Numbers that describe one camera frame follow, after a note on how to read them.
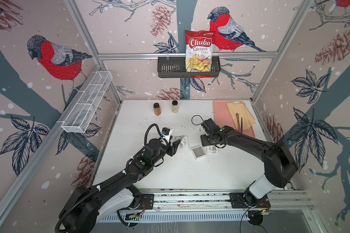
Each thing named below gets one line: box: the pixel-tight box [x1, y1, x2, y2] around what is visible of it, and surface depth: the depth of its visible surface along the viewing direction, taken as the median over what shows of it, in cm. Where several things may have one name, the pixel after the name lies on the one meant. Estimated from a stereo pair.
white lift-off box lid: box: [206, 145, 219, 154], surface depth 92 cm
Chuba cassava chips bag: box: [185, 30, 216, 72], surface depth 87 cm
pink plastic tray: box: [213, 100, 256, 138], surface depth 112 cm
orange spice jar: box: [153, 102, 162, 117], surface depth 109 cm
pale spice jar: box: [171, 99, 179, 114], surface depth 109 cm
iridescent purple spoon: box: [235, 112, 242, 133], surface depth 109 cm
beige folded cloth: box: [225, 100, 256, 130], surface depth 113 cm
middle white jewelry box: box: [175, 135, 189, 149], surface depth 94 cm
